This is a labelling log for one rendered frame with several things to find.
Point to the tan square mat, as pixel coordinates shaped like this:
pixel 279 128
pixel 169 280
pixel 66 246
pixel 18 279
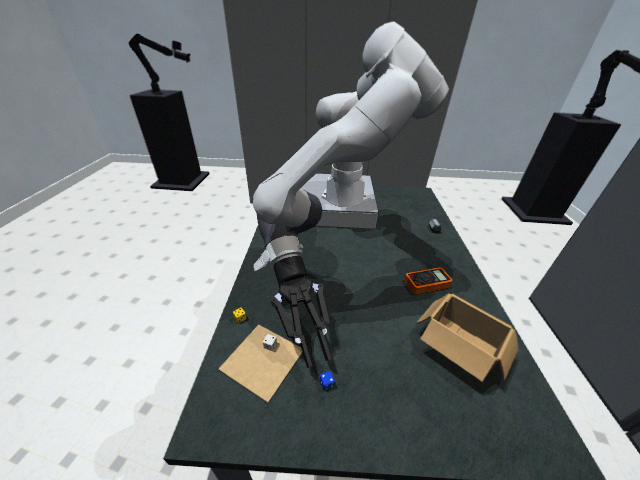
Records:
pixel 258 369

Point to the white die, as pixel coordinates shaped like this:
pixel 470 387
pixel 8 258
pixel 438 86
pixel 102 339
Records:
pixel 270 342

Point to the orange rectangular block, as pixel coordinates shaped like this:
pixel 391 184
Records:
pixel 427 280

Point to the blue die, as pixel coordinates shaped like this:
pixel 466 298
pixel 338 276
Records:
pixel 327 380

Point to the yellow die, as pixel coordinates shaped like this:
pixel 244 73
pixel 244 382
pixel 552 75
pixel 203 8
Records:
pixel 239 315

